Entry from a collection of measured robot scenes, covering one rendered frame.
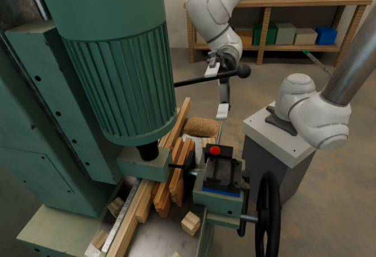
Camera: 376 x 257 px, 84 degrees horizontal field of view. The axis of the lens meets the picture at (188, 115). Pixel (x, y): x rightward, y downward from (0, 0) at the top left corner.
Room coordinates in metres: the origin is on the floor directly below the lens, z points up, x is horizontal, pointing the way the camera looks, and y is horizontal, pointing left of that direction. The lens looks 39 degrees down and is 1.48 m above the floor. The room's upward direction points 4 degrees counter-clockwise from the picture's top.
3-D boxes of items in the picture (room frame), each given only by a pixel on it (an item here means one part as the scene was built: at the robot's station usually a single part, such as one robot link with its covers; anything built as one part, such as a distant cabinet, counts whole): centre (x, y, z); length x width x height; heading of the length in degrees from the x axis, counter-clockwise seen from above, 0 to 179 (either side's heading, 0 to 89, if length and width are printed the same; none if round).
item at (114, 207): (0.35, 0.25, 0.82); 0.05 x 0.03 x 0.04; 138
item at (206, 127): (0.62, -0.05, 0.92); 0.14 x 0.09 x 0.04; 73
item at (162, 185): (0.41, 0.07, 0.93); 0.24 x 0.02 x 0.06; 163
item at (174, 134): (0.52, 0.07, 0.92); 0.54 x 0.02 x 0.04; 163
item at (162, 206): (0.39, 0.06, 0.93); 0.24 x 0.02 x 0.05; 163
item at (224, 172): (0.36, -0.08, 0.99); 0.13 x 0.11 x 0.06; 163
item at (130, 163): (0.39, 0.13, 0.99); 0.14 x 0.07 x 0.09; 73
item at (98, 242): (0.26, 0.28, 0.82); 0.04 x 0.04 x 0.03; 56
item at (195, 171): (0.37, -0.02, 0.95); 0.09 x 0.07 x 0.09; 163
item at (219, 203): (0.36, -0.08, 0.91); 0.15 x 0.14 x 0.09; 163
